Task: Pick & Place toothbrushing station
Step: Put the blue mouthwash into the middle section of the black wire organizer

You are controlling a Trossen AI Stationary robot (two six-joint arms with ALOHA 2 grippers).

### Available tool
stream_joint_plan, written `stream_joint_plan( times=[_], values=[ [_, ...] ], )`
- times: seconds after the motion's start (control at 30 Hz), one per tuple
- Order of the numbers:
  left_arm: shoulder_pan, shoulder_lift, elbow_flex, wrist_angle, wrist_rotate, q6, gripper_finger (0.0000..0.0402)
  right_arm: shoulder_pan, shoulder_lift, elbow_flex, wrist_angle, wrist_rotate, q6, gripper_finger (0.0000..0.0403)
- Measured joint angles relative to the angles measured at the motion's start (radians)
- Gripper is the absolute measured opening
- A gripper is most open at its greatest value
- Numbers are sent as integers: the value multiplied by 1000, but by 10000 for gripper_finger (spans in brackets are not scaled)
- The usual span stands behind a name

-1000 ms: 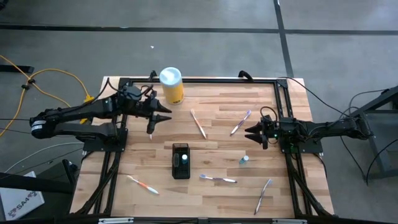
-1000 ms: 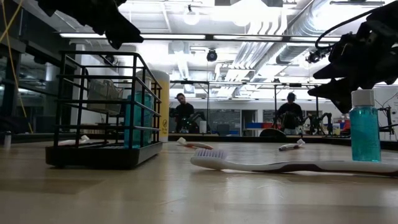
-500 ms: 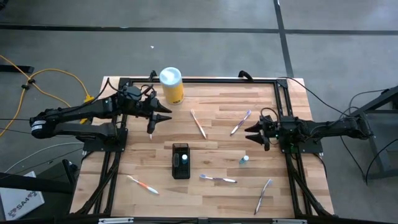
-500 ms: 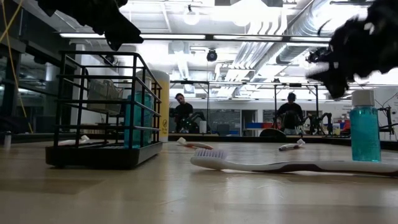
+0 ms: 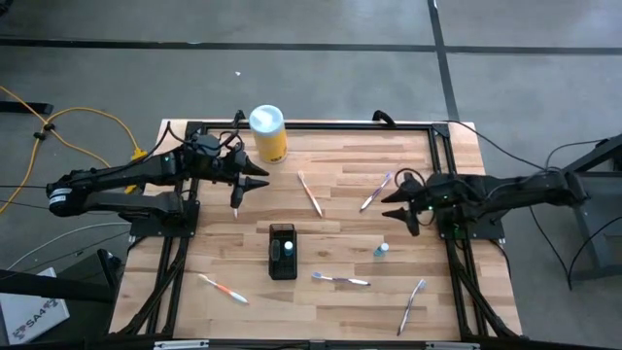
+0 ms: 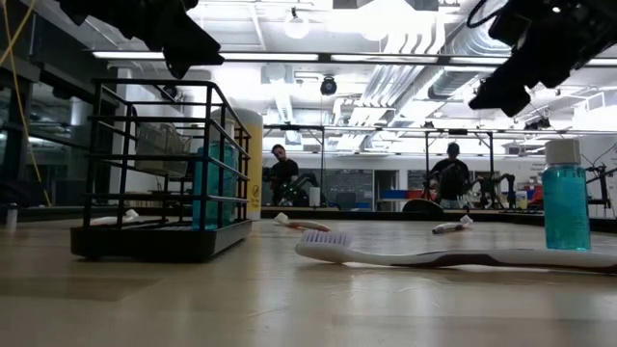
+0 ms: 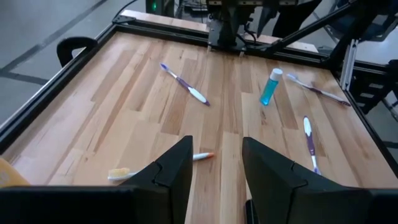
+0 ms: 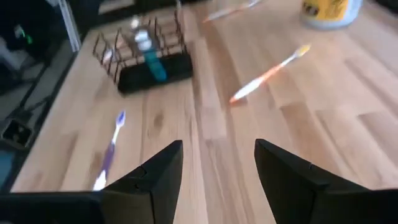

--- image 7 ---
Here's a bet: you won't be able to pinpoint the long black cable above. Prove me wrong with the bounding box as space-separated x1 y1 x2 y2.
112 0 138 20

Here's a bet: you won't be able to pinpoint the black upright frame post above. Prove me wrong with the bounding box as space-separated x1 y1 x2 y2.
322 0 394 71

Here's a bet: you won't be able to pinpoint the black computer tower green light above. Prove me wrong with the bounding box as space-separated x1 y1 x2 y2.
145 0 175 18

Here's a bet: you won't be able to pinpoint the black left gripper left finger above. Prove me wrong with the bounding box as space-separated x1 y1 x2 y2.
0 135 194 224

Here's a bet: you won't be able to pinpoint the orange and white toothbrush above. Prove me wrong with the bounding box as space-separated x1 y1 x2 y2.
107 152 216 182

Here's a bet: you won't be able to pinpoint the black drawer unit silver labels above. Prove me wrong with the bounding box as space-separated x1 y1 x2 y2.
348 62 398 114

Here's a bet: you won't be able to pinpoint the blue mouthwash bottle white cap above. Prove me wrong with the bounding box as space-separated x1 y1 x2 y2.
259 67 284 107

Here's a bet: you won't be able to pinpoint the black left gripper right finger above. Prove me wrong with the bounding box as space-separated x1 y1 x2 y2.
242 136 398 224

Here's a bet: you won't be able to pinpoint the black chair back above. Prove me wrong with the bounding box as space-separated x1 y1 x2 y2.
56 36 99 68

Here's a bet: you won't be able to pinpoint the aluminium extrusion post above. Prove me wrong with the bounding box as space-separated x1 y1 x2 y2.
340 39 359 91

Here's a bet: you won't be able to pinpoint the person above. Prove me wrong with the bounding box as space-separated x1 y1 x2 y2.
272 0 323 39

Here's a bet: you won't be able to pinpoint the purple and white toothbrush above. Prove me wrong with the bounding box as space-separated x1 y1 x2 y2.
285 73 352 108
302 115 322 176
159 62 211 108

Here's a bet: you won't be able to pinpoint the black diagonal frame strut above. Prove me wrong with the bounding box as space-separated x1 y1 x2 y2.
266 0 361 55

